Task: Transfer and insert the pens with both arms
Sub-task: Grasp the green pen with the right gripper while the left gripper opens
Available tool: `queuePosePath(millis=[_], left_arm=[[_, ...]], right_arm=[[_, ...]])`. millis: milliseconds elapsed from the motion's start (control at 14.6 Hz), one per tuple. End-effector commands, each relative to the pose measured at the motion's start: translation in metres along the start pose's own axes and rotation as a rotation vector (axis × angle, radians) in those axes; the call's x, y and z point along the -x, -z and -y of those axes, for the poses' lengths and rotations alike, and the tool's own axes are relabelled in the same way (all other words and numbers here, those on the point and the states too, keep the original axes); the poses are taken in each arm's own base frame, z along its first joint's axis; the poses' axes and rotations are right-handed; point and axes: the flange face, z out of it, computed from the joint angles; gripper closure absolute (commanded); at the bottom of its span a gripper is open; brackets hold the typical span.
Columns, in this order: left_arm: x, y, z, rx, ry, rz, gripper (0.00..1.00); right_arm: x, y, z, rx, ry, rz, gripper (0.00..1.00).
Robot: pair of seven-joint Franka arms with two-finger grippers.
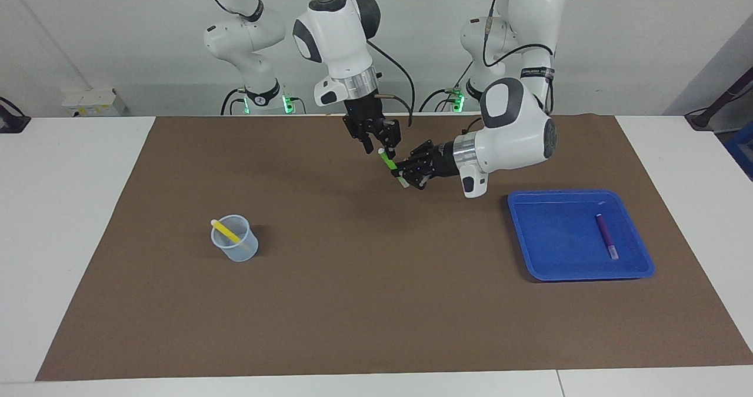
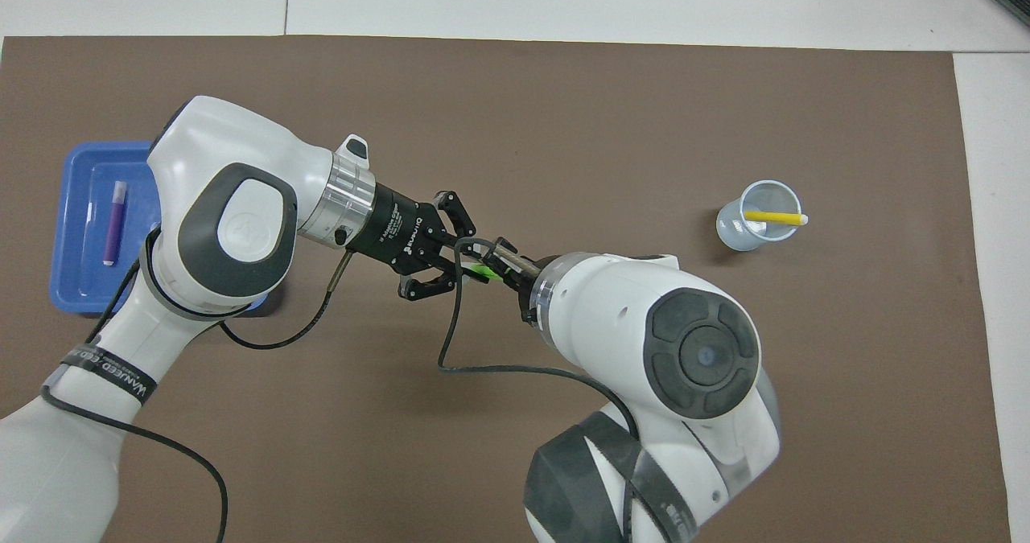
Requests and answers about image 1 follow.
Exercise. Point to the green pen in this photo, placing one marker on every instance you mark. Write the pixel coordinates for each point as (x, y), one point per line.
(387, 160)

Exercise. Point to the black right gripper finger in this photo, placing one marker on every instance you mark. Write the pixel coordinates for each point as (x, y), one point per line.
(390, 149)
(367, 144)

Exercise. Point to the blue crate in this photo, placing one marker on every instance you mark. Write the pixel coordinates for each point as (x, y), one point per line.
(742, 150)

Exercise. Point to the blue plastic tray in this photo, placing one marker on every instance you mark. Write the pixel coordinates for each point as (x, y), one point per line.
(553, 250)

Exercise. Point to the brown table mat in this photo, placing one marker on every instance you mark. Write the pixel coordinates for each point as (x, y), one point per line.
(376, 303)

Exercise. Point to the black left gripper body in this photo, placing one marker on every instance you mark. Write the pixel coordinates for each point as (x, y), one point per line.
(435, 160)

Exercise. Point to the black clamp mount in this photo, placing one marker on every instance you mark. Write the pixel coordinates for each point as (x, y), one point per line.
(10, 122)

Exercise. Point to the translucent plastic cup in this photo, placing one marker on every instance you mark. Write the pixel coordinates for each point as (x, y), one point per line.
(238, 253)

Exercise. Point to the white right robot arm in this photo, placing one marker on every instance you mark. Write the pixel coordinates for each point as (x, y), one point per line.
(335, 38)

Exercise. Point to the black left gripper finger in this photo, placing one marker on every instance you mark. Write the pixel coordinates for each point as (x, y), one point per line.
(420, 183)
(401, 167)

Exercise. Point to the black camera stand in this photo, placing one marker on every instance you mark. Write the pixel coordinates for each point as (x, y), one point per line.
(703, 117)

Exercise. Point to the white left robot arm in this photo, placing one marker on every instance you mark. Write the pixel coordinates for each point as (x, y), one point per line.
(512, 138)

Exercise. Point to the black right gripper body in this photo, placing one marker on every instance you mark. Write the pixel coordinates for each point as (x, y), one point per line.
(367, 117)

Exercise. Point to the purple pen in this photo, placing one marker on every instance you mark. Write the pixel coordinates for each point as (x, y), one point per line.
(606, 236)

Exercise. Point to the white wall socket box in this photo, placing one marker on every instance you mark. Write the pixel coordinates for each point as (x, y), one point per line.
(94, 103)

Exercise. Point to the yellow pen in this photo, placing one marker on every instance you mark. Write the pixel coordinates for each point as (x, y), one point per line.
(225, 230)

